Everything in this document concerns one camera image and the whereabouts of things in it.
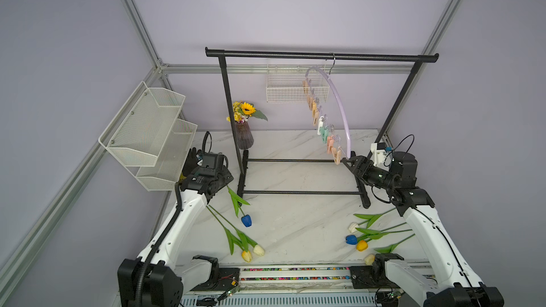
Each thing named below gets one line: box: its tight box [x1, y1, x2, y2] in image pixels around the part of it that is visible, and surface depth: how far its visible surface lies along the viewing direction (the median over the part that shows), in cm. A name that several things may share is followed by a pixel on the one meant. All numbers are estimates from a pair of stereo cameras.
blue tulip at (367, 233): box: [345, 221, 408, 246], surface depth 84 cm
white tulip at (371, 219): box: [348, 207, 397, 234], surface depth 89 cm
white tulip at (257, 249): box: [208, 204, 265, 257], surface depth 82 cm
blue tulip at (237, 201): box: [226, 184, 252, 228], surface depth 80 cm
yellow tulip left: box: [208, 208, 252, 263], surface depth 82 cm
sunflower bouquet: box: [226, 100, 269, 123], surface depth 97 cm
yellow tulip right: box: [355, 240, 369, 252], surface depth 81 cm
